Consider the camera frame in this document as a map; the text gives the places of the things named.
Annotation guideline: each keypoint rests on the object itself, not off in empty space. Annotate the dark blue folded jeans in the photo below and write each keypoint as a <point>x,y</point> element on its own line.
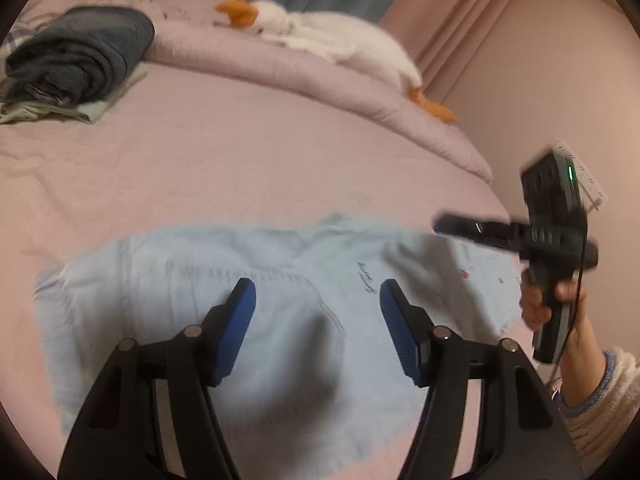
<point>85,55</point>

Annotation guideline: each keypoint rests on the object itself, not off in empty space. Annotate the person's right hand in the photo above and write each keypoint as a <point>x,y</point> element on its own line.
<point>532,307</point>

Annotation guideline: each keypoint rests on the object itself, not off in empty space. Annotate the white goose plush toy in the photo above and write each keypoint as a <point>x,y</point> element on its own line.
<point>340,40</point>

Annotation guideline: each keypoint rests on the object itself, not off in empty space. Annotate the white power strip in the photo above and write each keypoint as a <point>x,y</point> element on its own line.
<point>589,180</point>

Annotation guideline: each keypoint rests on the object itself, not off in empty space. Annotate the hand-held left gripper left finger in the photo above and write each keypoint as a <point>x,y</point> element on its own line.
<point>235,327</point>

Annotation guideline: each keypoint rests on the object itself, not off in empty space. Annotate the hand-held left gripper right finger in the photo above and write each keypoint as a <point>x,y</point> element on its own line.
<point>400,330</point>

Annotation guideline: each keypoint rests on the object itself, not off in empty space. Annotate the pale green folded cloth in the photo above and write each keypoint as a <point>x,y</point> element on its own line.
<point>100,107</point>

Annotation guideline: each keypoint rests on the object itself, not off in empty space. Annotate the light blue pants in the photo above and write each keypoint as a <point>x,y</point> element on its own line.
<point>310,310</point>

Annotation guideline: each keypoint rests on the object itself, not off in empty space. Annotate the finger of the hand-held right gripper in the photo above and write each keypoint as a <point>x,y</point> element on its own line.
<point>470,229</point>

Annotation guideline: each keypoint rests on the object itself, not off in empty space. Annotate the pink duvet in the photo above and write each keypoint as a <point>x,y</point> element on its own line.
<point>300,80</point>

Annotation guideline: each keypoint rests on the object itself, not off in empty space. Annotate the person's right forearm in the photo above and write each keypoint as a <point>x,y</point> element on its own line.
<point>582,375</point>

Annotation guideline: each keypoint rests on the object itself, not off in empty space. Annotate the blue plaid cloth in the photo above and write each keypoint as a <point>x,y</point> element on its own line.
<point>12,37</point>

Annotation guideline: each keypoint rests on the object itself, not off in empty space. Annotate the pink curtain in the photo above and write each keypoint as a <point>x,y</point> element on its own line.
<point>450,35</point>

